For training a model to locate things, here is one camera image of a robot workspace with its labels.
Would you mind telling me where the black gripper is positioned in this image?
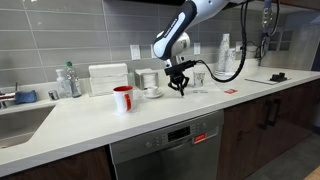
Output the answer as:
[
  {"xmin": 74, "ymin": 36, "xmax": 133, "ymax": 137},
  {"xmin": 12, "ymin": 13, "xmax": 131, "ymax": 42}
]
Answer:
[{"xmin": 167, "ymin": 72, "xmax": 190, "ymax": 97}]

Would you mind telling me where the printed paper cup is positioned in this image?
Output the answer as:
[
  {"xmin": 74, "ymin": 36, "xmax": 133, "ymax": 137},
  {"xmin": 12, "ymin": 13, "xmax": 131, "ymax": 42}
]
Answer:
[{"xmin": 193, "ymin": 71, "xmax": 206, "ymax": 88}]

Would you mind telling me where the small white espresso cup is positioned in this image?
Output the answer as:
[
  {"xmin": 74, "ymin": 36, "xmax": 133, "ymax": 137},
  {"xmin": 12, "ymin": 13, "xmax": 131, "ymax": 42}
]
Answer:
[{"xmin": 146, "ymin": 85, "xmax": 160, "ymax": 97}]

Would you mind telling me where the metal napkin dispenser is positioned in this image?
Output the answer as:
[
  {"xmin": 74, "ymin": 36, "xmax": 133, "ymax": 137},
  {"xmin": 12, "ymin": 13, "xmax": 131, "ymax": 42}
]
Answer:
[{"xmin": 134, "ymin": 68, "xmax": 160, "ymax": 91}]

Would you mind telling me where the stainless steel dishwasher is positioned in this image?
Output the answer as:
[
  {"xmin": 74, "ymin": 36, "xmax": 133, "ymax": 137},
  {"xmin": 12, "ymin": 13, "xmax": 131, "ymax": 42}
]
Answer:
[{"xmin": 109, "ymin": 109, "xmax": 225, "ymax": 180}]

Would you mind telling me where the stack of white paper towels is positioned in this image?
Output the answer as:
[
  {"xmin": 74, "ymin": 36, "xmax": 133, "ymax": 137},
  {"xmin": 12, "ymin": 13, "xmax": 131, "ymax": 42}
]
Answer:
[{"xmin": 88, "ymin": 63, "xmax": 129, "ymax": 97}]

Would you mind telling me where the dark wood cabinet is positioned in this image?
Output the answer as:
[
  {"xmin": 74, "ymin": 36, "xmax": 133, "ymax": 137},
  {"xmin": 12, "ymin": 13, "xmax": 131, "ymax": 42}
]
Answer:
[{"xmin": 216, "ymin": 79, "xmax": 320, "ymax": 180}]

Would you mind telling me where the black object on mat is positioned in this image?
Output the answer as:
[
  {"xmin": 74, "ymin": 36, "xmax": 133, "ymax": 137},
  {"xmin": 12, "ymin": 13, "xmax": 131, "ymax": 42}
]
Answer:
[{"xmin": 269, "ymin": 72, "xmax": 288, "ymax": 83}]

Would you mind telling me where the clear bottle green cap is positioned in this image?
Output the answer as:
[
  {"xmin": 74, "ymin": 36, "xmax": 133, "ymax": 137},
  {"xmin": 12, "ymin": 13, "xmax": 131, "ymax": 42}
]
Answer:
[{"xmin": 64, "ymin": 60, "xmax": 83, "ymax": 99}]

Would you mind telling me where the clear soap dispenser bottle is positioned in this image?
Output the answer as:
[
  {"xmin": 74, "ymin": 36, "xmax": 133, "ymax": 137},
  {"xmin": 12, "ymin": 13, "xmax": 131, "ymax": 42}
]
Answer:
[{"xmin": 55, "ymin": 68, "xmax": 73, "ymax": 99}]

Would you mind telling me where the small metal can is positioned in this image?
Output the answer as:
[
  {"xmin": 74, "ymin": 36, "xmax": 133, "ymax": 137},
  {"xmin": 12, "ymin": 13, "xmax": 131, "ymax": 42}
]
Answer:
[{"xmin": 48, "ymin": 89, "xmax": 60, "ymax": 101}]

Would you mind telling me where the dark sink cabinet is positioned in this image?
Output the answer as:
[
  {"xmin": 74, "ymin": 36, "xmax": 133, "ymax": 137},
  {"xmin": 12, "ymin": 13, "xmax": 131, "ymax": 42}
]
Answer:
[{"xmin": 0, "ymin": 146, "xmax": 113, "ymax": 180}]

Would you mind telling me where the blue sponge cloth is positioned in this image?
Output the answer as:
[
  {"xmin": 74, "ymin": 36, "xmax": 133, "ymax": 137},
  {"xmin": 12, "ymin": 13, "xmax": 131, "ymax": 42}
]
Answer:
[{"xmin": 14, "ymin": 89, "xmax": 38, "ymax": 105}]

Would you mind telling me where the countertop sink basin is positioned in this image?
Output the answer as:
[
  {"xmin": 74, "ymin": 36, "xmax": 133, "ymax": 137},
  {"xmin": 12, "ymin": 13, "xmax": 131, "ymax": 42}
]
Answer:
[{"xmin": 0, "ymin": 104, "xmax": 56, "ymax": 150}]

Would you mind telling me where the chrome faucet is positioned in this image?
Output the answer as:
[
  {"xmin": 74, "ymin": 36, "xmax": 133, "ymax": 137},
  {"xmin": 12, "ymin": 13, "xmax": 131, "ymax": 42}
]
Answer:
[{"xmin": 0, "ymin": 81, "xmax": 19, "ymax": 109}]

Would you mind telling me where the white wall outlet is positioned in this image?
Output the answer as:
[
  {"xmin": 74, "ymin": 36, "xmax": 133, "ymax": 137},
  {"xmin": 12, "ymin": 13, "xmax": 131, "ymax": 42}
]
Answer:
[
  {"xmin": 149, "ymin": 43, "xmax": 158, "ymax": 60},
  {"xmin": 193, "ymin": 42, "xmax": 202, "ymax": 56}
]

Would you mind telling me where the white wall switch plate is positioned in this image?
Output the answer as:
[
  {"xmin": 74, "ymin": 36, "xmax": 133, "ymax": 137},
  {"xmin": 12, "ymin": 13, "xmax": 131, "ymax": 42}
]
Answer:
[{"xmin": 129, "ymin": 44, "xmax": 141, "ymax": 61}]

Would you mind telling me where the white mug red handle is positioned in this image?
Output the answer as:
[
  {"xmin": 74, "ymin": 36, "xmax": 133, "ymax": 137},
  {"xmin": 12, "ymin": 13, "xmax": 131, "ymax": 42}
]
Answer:
[{"xmin": 112, "ymin": 85, "xmax": 135, "ymax": 114}]

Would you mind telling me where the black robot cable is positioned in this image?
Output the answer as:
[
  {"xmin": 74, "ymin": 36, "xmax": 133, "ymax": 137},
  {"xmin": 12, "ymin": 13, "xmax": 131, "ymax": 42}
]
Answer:
[{"xmin": 189, "ymin": 0, "xmax": 251, "ymax": 84}]

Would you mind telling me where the black cabinet handle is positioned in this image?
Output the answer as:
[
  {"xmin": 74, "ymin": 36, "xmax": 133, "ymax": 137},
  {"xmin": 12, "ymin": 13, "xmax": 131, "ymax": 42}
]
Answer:
[
  {"xmin": 268, "ymin": 98, "xmax": 282, "ymax": 128},
  {"xmin": 259, "ymin": 99, "xmax": 273, "ymax": 131}
]

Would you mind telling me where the black wall cable bundle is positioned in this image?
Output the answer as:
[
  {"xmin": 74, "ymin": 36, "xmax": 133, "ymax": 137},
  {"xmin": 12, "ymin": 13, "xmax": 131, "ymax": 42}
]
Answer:
[{"xmin": 255, "ymin": 0, "xmax": 282, "ymax": 62}]

